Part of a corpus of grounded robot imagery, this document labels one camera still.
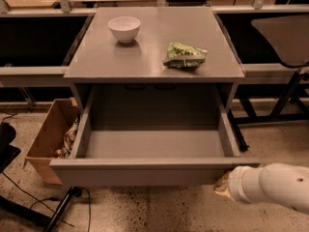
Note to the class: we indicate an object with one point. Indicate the foam gripper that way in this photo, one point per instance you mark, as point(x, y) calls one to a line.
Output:
point(237, 183)

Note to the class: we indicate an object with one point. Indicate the grey top drawer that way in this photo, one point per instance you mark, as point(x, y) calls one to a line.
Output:
point(151, 135)

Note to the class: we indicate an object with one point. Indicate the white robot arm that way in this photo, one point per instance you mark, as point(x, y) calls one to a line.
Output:
point(276, 183)

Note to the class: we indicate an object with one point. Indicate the grey drawer cabinet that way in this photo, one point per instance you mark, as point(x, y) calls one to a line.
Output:
point(101, 59)

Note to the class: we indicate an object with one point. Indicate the green snack bag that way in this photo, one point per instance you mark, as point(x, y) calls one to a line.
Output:
point(182, 56)

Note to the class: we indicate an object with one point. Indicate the grey side table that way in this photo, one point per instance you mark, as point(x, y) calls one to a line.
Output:
point(289, 37)

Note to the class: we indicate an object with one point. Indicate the brown cardboard box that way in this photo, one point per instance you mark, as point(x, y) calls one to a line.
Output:
point(58, 120)

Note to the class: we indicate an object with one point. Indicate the white ceramic bowl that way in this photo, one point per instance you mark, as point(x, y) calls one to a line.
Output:
point(124, 28)

